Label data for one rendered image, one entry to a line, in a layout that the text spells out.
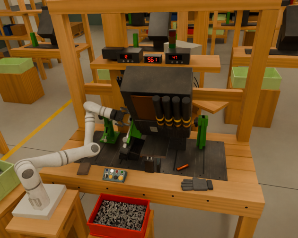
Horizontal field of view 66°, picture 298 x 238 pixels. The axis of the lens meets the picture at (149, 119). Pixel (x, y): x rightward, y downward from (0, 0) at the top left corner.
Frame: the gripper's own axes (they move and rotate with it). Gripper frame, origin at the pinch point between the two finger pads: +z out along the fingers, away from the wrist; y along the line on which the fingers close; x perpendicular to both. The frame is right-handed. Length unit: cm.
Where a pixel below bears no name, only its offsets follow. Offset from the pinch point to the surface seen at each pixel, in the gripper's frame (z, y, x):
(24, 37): -383, 183, 383
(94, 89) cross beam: -42, 20, 30
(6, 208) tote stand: -60, -82, -1
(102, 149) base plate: -16.6, -26.0, 22.5
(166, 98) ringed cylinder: 21, 6, -55
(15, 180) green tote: -67, -65, 10
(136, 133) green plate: 7.7, -8.9, -4.4
